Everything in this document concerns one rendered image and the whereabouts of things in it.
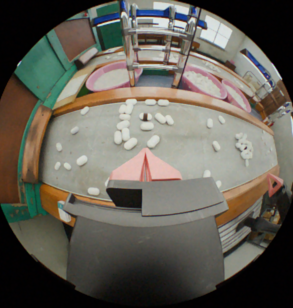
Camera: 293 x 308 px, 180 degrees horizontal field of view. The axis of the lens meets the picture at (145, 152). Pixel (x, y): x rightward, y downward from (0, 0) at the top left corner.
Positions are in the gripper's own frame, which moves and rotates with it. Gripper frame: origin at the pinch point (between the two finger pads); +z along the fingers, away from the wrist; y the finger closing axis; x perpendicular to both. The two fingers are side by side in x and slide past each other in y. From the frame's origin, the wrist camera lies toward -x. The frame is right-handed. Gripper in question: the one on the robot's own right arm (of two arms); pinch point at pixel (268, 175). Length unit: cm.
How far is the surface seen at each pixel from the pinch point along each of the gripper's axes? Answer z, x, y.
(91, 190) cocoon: 8, 7, 55
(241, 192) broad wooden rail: 3.2, 10.1, 7.6
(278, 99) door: 115, -152, -441
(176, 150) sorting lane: 17.1, 1.8, 33.1
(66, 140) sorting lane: 21, -1, 70
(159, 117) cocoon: 22.8, -5.3, 37.3
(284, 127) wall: 63, -65, -448
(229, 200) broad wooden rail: 2.6, 10.4, 15.4
